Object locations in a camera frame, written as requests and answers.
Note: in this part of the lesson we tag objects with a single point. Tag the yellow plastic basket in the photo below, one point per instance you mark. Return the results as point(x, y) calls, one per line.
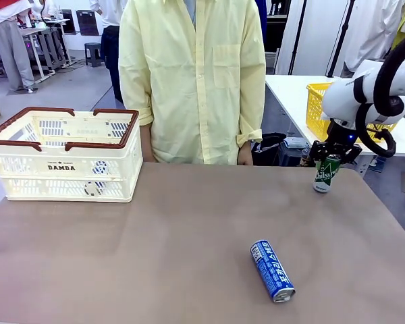
point(315, 111)

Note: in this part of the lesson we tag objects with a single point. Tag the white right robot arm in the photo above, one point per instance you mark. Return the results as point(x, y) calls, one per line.
point(341, 94)

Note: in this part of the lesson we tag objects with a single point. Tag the grey work desk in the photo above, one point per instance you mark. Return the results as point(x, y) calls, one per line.
point(47, 44)

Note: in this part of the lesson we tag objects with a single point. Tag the person's right forearm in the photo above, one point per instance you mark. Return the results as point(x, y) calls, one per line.
point(147, 135)

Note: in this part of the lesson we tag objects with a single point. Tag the person in pale yellow shirt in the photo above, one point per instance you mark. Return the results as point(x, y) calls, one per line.
point(195, 84)

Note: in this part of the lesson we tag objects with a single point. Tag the blue white drink can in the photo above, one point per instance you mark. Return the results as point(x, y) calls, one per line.
point(100, 166)

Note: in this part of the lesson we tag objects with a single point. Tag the bystander in grey trousers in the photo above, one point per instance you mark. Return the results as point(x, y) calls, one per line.
point(13, 50)

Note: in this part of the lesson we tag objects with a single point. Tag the white side table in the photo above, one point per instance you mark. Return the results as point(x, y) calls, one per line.
point(290, 98)

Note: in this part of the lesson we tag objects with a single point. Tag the cream plastic shopping basket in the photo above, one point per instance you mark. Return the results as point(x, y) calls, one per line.
point(64, 168)

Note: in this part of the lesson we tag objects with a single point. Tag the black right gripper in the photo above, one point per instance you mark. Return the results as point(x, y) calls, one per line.
point(341, 136)

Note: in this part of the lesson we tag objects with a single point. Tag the person's left hand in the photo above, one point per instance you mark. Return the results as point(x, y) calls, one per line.
point(245, 156)

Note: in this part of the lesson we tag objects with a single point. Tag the person's right hand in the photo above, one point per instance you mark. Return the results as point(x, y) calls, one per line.
point(148, 155)

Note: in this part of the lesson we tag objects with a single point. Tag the black bag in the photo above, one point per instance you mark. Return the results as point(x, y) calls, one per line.
point(268, 148)

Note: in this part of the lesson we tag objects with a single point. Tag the bystander in white shirt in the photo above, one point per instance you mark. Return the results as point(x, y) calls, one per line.
point(371, 30)

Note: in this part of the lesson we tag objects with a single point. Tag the blue Pocari Sweat can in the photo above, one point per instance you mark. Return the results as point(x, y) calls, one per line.
point(270, 270)

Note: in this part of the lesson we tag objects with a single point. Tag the green soda can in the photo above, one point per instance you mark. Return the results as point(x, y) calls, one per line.
point(325, 177)

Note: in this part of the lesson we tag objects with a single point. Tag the bystander in dark skirt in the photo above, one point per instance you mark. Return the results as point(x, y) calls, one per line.
point(109, 40)

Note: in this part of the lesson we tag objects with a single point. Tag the dark plastic stool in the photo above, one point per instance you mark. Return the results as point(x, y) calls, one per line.
point(94, 54)

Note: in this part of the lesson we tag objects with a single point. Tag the black tripod stand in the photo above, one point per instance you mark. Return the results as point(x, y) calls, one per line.
point(339, 37)

